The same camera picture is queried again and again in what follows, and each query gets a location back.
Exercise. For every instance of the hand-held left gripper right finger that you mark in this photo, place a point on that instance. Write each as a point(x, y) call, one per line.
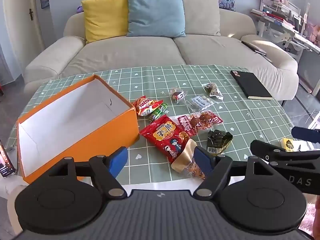
point(202, 160)

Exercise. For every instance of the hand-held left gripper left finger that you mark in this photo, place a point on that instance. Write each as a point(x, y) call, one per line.
point(118, 162)

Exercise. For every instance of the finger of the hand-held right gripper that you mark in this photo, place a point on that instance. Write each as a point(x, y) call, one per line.
point(275, 155)
point(306, 133)

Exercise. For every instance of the yellow snack packet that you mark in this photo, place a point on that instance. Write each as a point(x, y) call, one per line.
point(287, 145)

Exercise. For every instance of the tan snack packet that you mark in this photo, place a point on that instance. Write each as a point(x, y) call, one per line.
point(184, 157)

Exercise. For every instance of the dark green snack packet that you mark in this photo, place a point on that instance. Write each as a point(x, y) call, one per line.
point(218, 140)

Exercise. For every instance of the orange cardboard box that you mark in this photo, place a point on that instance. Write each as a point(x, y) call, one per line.
point(125, 130)

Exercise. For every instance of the clear red dried meat packet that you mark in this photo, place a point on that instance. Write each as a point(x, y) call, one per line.
point(200, 121)

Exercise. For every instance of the large red snack bag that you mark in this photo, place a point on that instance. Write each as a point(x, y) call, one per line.
point(165, 135)

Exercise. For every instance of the clear packet of white eggs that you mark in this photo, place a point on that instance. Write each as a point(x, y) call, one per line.
point(200, 101)

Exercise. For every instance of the red orange snack packet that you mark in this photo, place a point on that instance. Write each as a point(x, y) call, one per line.
point(146, 106)

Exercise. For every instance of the green sausage packet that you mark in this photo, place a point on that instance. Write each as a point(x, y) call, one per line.
point(157, 112)

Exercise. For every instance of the small clear brown snack packet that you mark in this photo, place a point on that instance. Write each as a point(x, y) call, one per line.
point(177, 95)

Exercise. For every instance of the green brown snack packet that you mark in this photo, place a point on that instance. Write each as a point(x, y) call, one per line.
point(212, 91)

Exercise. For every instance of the pink fluffy rug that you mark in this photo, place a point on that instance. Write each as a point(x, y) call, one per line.
point(308, 217)

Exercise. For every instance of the black notebook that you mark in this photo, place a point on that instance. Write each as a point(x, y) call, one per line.
point(250, 85)

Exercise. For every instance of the green checked tablecloth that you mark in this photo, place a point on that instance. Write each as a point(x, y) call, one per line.
point(150, 80)

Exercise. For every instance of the beige sofa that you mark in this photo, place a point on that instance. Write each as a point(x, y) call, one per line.
point(125, 52)

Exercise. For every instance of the smartphone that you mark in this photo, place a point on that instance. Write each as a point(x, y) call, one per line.
point(6, 160)

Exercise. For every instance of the cluttered white desk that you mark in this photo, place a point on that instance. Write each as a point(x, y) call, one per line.
point(280, 17)

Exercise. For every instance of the yellow pillow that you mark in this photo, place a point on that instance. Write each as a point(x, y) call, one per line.
point(105, 17)

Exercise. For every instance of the beige pillow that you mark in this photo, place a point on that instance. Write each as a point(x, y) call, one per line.
point(202, 12)

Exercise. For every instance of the blue pillow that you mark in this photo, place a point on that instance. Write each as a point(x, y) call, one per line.
point(155, 12)

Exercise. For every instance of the small purple item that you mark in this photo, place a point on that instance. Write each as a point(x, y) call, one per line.
point(79, 9)

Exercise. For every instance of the white door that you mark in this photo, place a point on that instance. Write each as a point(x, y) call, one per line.
point(22, 17)

